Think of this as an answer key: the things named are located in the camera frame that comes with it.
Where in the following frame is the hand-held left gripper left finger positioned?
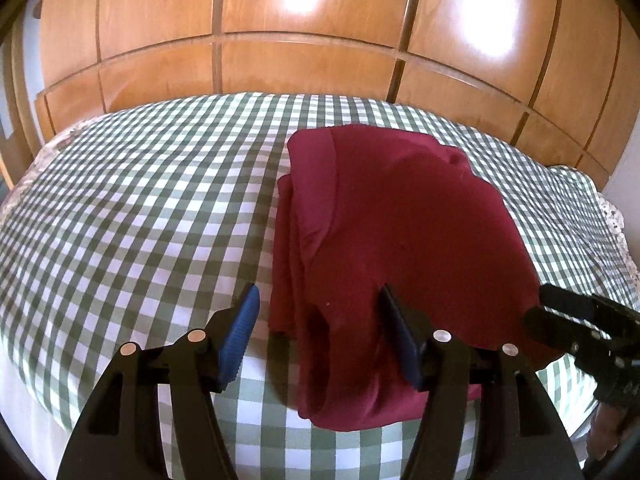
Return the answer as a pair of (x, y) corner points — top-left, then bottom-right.
(56, 282), (262, 480)

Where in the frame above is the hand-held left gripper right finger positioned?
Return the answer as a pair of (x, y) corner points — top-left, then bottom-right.
(377, 284), (585, 480)

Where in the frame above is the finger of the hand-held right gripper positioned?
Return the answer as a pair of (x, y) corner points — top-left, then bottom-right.
(520, 305), (612, 362)
(538, 283), (640, 333)

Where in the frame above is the maroon sweatshirt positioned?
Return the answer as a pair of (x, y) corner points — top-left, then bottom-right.
(269, 125), (562, 433)

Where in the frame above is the person's right hand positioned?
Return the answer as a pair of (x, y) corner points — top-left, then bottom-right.
(586, 400), (632, 465)

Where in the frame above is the green white checked bedspread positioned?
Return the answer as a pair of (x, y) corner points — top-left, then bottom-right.
(0, 91), (638, 480)

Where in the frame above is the white bed sheet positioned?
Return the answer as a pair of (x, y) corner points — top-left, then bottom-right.
(0, 342), (76, 466)

